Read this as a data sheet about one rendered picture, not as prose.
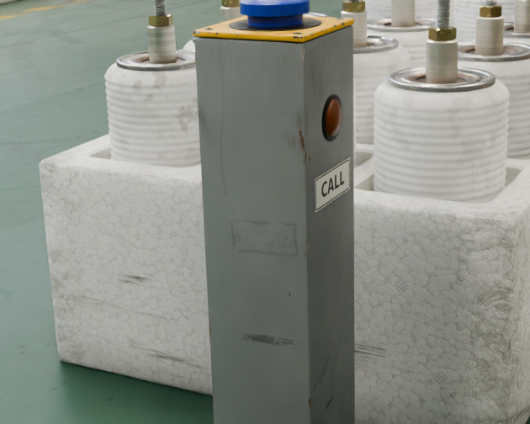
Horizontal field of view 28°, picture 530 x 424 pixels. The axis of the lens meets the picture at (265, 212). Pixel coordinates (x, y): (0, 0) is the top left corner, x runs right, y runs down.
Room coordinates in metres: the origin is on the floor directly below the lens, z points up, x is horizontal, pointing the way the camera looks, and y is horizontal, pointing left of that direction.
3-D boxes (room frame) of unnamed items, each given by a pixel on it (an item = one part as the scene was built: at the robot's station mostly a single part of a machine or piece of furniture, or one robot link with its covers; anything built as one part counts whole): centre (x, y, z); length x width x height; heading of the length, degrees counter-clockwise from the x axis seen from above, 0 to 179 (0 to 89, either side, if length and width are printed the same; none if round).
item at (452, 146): (0.74, -0.13, 0.16); 0.10 x 0.10 x 0.18
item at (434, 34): (0.74, -0.13, 0.29); 0.02 x 0.02 x 0.01; 25
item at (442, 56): (0.74, -0.13, 0.26); 0.02 x 0.02 x 0.03
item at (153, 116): (0.85, 0.08, 0.16); 0.10 x 0.10 x 0.18
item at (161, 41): (0.85, 0.08, 0.26); 0.02 x 0.02 x 0.03
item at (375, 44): (0.90, -0.08, 0.25); 0.08 x 0.08 x 0.01
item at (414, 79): (0.74, -0.13, 0.25); 0.08 x 0.08 x 0.01
